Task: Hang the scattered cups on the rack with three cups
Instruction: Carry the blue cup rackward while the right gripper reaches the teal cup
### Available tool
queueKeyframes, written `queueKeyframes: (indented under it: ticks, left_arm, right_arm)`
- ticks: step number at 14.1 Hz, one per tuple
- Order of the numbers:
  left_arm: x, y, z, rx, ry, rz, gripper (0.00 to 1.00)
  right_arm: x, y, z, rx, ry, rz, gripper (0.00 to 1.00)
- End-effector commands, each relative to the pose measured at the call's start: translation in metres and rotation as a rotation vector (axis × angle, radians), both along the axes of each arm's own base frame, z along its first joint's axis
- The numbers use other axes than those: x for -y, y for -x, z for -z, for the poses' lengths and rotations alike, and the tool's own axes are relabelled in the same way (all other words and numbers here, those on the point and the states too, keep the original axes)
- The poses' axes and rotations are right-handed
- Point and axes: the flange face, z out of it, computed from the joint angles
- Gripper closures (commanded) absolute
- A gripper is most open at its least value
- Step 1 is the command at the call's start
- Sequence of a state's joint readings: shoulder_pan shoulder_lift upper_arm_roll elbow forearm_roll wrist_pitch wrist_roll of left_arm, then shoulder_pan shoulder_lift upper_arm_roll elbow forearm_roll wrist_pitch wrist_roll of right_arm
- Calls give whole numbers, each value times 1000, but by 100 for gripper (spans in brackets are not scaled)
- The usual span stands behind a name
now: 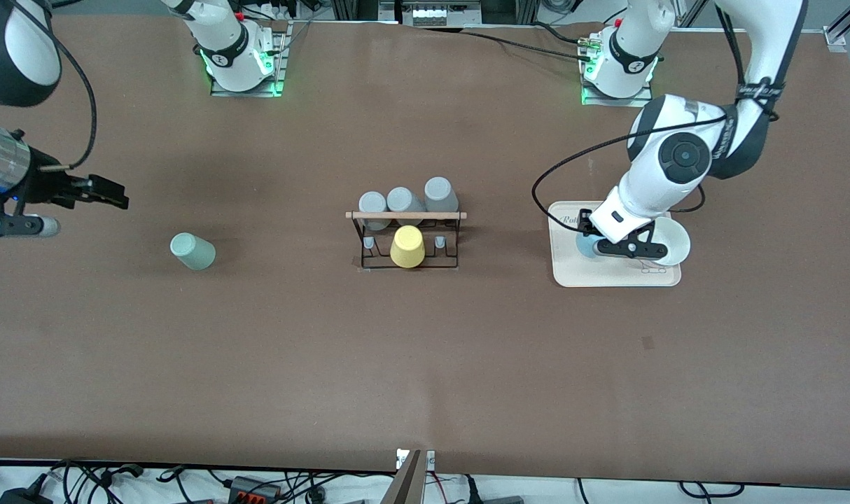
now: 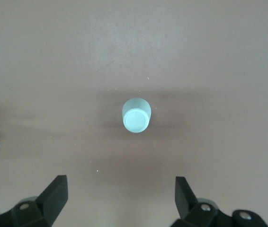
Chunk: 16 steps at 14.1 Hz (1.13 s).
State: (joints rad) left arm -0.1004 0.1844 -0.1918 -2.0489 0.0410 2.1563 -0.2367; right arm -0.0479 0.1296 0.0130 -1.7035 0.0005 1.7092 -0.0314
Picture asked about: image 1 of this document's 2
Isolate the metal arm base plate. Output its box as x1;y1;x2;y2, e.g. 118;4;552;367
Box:
580;35;655;108
210;21;289;97

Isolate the white pole bracket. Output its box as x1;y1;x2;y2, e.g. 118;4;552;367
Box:
396;448;436;471

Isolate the black plug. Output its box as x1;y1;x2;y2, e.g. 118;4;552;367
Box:
464;475;525;504

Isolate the black frame post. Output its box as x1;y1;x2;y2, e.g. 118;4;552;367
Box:
482;0;538;25
332;0;398;22

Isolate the aluminium frame rail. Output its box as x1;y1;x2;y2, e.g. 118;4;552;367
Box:
823;0;850;53

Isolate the grey electrical box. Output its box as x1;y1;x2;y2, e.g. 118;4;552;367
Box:
400;0;483;27

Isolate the black power adapter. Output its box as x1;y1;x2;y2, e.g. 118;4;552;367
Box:
0;485;53;504

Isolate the grey camera pole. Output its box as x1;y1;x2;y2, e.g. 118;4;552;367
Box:
379;449;426;504

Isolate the beige tray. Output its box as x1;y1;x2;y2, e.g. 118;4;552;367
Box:
548;201;682;288

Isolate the yellow cup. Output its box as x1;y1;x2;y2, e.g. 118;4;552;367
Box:
391;225;427;269

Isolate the black floor cable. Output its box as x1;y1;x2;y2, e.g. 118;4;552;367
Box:
679;480;746;499
50;458;146;504
155;463;230;491

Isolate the long black table cable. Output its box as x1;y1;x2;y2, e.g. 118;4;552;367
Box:
414;24;597;62

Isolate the grey cup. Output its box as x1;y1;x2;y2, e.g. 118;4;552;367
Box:
386;186;426;226
358;191;389;232
424;176;460;214

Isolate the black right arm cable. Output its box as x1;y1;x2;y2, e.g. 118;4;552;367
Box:
15;0;98;172

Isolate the white bowl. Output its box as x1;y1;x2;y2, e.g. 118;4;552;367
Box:
635;216;692;268

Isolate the black orange power strip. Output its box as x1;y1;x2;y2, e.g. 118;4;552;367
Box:
225;476;286;504

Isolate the short black table cable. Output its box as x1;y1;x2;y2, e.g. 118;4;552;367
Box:
530;21;594;46

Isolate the pale green cup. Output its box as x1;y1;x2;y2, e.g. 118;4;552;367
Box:
170;232;217;272

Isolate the black wire cup rack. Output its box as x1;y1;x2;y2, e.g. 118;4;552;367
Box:
345;210;468;272

